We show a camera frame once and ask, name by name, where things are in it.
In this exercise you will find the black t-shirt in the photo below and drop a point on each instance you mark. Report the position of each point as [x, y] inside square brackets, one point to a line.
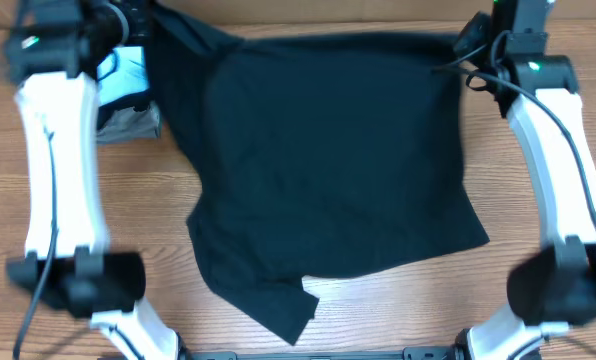
[331, 156]

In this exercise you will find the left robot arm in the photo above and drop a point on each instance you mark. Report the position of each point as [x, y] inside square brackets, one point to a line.
[67, 264]

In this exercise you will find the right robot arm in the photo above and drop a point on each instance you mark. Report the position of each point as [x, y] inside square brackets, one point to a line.
[538, 94]

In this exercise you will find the folded black garment in stack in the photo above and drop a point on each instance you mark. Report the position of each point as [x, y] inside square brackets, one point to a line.
[137, 101]

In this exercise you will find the folded grey t-shirt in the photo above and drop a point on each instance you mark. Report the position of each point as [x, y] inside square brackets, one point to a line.
[129, 124]

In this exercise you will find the light blue printed t-shirt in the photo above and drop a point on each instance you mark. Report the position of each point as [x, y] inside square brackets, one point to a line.
[122, 73]

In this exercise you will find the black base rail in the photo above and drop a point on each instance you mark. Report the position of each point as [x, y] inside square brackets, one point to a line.
[408, 353]

